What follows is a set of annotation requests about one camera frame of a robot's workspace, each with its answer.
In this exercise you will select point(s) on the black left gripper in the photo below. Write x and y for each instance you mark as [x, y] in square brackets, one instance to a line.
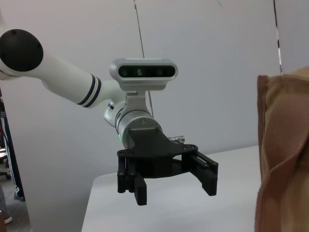
[152, 149]

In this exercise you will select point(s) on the khaki canvas food bag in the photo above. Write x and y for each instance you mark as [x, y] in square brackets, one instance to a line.
[285, 145]

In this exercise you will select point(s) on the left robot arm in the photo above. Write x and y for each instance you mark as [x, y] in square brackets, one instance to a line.
[72, 82]

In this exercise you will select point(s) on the dark trousers with white stripes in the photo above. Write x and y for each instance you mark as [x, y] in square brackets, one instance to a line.
[13, 157]

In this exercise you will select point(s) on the black office chair base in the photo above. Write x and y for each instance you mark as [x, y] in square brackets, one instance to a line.
[4, 174]

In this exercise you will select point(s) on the grey trouser leg with sneaker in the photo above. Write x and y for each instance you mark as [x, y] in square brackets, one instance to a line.
[6, 207]

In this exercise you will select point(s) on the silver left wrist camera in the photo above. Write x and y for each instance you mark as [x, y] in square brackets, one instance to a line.
[144, 72]

